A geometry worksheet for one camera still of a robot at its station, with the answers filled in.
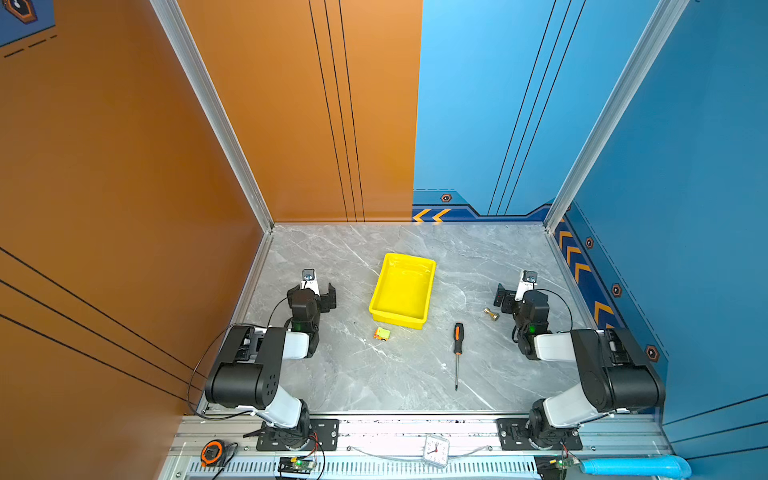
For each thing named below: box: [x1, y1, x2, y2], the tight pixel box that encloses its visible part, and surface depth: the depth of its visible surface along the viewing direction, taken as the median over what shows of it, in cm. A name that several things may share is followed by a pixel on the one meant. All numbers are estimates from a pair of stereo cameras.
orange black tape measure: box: [200, 439, 225, 468], surface depth 70 cm
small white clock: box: [423, 435, 450, 468], surface depth 71 cm
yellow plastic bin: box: [369, 253, 437, 329], surface depth 100 cm
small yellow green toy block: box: [373, 327, 391, 341], surface depth 91 cm
